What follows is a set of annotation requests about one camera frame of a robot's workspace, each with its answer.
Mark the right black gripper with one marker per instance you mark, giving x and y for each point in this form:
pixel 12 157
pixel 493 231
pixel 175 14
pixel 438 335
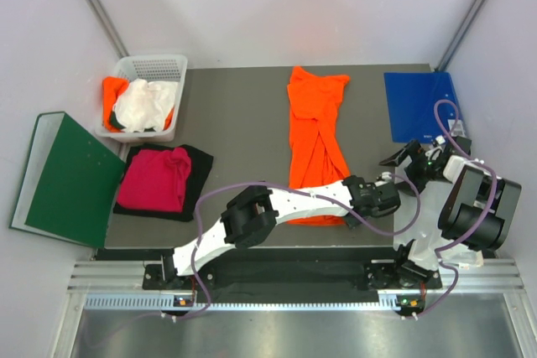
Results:
pixel 417 153

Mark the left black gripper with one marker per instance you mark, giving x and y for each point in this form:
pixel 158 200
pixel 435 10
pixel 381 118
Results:
pixel 348 219

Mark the orange t shirt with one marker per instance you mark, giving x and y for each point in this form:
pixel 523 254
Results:
pixel 314 102
pixel 112 88

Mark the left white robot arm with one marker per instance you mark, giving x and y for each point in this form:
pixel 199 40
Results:
pixel 252 215

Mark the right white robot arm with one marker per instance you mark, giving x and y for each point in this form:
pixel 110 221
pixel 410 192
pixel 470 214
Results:
pixel 476 216

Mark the blue folder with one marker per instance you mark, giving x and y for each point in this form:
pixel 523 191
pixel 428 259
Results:
pixel 411 98

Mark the black folded t shirt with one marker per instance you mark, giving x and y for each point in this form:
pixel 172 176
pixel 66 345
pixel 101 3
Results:
pixel 201 167

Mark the magenta folded t shirt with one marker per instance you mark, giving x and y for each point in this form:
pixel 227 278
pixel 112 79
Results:
pixel 156 181

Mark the white t shirt in basket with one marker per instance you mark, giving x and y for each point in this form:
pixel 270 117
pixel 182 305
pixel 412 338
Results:
pixel 146 106

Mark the white perforated plastic basket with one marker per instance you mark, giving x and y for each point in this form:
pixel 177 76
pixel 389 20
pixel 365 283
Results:
pixel 158 67

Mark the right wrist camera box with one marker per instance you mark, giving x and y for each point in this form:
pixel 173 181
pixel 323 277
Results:
pixel 463 143

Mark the aluminium frame rail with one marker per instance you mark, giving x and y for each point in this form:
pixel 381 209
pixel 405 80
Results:
pixel 494 276

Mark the slotted grey cable duct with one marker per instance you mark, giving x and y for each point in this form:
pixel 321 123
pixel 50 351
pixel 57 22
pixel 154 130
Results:
pixel 180 302

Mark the green ring binder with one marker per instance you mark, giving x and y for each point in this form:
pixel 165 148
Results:
pixel 69 183

